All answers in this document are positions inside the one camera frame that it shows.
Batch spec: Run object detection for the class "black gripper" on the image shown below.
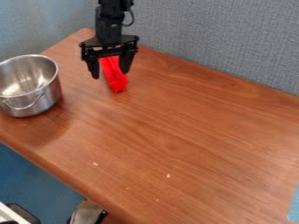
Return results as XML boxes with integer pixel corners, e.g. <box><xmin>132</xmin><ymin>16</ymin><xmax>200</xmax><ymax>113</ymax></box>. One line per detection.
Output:
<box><xmin>78</xmin><ymin>35</ymin><xmax>138</xmax><ymax>80</ymax></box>

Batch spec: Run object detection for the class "red star-shaped block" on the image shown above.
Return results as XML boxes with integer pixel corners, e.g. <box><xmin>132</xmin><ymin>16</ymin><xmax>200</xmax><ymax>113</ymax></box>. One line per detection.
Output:
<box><xmin>98</xmin><ymin>56</ymin><xmax>128</xmax><ymax>93</ymax></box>

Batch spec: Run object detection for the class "stainless steel pot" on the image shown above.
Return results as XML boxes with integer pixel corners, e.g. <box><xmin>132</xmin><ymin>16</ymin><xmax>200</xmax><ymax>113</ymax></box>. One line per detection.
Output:
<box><xmin>0</xmin><ymin>54</ymin><xmax>61</xmax><ymax>117</ymax></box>

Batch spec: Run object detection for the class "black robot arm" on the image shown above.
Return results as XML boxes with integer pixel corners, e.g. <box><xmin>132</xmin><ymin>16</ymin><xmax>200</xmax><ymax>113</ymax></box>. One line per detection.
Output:
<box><xmin>78</xmin><ymin>0</ymin><xmax>138</xmax><ymax>79</ymax></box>

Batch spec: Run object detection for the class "black object at bottom left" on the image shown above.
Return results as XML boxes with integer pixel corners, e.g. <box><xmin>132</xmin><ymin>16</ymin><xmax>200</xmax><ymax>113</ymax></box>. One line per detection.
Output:
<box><xmin>6</xmin><ymin>203</ymin><xmax>41</xmax><ymax>224</ymax></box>

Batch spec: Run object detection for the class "white object at corner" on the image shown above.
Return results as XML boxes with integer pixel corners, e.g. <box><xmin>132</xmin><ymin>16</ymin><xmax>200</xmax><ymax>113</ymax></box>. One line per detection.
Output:
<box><xmin>0</xmin><ymin>202</ymin><xmax>30</xmax><ymax>224</ymax></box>

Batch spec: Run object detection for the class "grey table leg bracket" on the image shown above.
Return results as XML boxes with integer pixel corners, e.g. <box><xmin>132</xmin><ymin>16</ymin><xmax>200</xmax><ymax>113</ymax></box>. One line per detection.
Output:
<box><xmin>66</xmin><ymin>199</ymin><xmax>108</xmax><ymax>224</ymax></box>

